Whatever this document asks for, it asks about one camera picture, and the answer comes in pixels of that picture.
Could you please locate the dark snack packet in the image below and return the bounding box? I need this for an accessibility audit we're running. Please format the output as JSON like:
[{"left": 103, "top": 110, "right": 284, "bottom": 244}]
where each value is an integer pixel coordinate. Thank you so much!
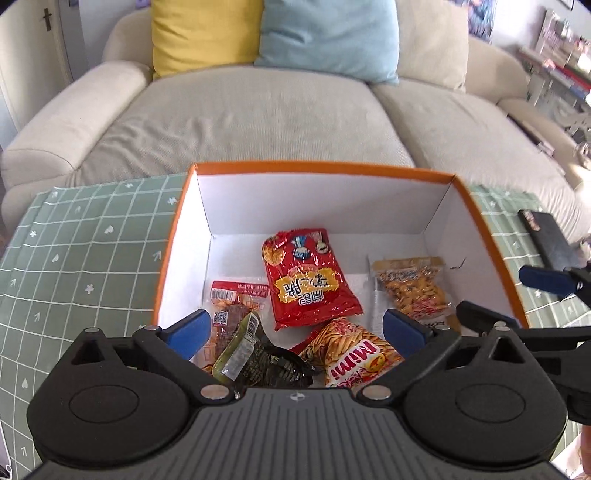
[{"left": 212, "top": 311, "right": 315, "bottom": 389}]

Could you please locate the red meat snack packet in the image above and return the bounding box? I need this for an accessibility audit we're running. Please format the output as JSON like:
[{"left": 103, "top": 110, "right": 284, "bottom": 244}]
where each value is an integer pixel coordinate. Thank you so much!
[{"left": 198, "top": 279, "right": 271, "bottom": 372}]

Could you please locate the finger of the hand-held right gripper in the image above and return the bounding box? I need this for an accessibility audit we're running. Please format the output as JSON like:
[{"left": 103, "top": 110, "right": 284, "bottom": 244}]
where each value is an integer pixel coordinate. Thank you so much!
[
  {"left": 455, "top": 300, "right": 591, "bottom": 344},
  {"left": 518, "top": 265, "right": 591, "bottom": 306}
]

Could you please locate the printed figure pillow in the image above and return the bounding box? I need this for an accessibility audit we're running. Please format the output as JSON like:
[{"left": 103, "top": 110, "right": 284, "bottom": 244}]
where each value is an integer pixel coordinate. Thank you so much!
[{"left": 467, "top": 0, "right": 495, "bottom": 42}]

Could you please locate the peanut snack packet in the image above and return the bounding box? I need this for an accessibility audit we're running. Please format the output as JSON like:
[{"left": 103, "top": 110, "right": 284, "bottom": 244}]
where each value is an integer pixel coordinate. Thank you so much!
[{"left": 368, "top": 256, "right": 455, "bottom": 326}]

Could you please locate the stick snack bag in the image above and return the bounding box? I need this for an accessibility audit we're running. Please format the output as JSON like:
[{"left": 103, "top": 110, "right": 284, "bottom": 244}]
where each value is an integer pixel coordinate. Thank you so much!
[{"left": 298, "top": 318, "right": 407, "bottom": 389}]

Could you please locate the white bookshelf with books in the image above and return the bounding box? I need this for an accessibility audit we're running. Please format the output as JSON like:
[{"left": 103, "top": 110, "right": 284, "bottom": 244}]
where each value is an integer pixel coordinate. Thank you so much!
[{"left": 517, "top": 9, "right": 591, "bottom": 139}]

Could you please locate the black notebook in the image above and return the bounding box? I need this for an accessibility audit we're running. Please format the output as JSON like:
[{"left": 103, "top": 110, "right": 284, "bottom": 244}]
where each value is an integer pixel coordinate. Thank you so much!
[{"left": 517, "top": 209, "right": 587, "bottom": 269}]

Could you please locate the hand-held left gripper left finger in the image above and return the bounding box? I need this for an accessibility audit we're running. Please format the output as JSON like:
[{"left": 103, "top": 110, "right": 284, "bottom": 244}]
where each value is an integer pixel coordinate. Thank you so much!
[{"left": 65, "top": 310, "right": 234, "bottom": 402}]

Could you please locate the red snack bag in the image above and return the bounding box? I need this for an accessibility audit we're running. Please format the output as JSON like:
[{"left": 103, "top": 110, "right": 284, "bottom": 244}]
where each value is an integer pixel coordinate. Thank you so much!
[{"left": 262, "top": 228, "right": 363, "bottom": 332}]

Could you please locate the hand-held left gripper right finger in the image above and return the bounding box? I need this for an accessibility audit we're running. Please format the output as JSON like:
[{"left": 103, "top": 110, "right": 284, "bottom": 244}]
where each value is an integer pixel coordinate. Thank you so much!
[{"left": 355, "top": 308, "right": 542, "bottom": 402}]

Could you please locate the beige pillow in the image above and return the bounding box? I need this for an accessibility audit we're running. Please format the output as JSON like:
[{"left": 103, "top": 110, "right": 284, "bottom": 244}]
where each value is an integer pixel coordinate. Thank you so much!
[{"left": 394, "top": 0, "right": 469, "bottom": 92}]

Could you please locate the orange cardboard box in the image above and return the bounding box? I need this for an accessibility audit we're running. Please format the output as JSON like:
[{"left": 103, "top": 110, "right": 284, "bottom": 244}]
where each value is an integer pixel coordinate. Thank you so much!
[{"left": 152, "top": 161, "right": 531, "bottom": 389}]

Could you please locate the light blue pillow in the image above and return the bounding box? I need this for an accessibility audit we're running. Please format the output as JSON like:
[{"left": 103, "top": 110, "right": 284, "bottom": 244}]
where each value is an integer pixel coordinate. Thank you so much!
[{"left": 254, "top": 0, "right": 400, "bottom": 86}]

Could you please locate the beige sofa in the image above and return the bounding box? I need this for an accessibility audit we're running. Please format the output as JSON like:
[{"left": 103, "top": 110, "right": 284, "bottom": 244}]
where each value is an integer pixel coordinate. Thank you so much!
[{"left": 0, "top": 0, "right": 591, "bottom": 241}]

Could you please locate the white door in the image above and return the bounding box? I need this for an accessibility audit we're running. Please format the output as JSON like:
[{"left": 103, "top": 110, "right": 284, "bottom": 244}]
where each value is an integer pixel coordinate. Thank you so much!
[{"left": 0, "top": 0, "right": 86, "bottom": 148}]

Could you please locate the green checked tablecloth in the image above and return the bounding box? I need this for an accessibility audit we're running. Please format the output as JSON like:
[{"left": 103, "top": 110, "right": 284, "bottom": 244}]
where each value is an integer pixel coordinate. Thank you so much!
[{"left": 0, "top": 173, "right": 591, "bottom": 480}]

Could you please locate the yellow pillow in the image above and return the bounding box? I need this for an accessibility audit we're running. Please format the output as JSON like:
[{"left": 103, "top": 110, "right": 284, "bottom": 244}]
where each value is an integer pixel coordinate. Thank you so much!
[{"left": 151, "top": 0, "right": 264, "bottom": 80}]

